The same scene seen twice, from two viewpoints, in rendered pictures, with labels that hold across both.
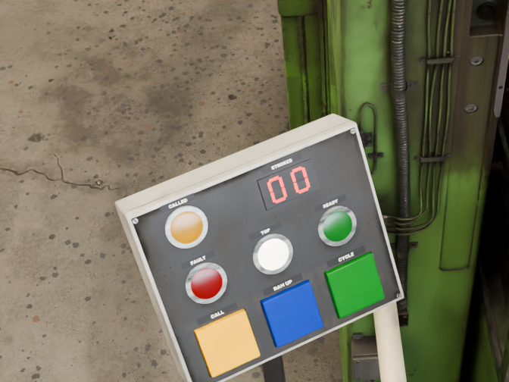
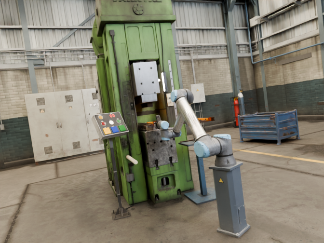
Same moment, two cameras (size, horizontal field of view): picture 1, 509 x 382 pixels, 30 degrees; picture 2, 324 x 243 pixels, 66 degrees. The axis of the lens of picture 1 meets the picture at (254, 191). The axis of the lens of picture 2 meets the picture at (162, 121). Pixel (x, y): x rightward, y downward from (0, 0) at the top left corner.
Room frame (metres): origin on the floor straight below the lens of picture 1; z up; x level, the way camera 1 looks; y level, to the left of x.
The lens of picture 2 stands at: (-2.02, 0.59, 1.17)
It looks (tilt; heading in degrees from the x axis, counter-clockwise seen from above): 3 degrees down; 336
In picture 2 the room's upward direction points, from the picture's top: 8 degrees counter-clockwise
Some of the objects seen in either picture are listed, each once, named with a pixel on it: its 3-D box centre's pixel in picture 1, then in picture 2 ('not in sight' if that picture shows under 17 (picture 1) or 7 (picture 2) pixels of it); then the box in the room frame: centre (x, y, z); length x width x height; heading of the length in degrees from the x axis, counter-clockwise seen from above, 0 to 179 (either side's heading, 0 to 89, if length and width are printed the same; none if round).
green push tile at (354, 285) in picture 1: (354, 284); (122, 128); (0.79, -0.12, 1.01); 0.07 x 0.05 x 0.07; 110
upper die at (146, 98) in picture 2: not in sight; (145, 99); (1.12, -0.57, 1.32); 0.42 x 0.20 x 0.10; 175
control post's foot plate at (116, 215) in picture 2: not in sight; (120, 210); (0.88, 0.01, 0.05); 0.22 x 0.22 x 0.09; 85
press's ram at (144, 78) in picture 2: not in sight; (145, 80); (1.11, -0.61, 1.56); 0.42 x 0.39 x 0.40; 175
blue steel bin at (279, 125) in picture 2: not in sight; (266, 126); (2.73, -4.31, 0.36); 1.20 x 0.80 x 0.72; 5
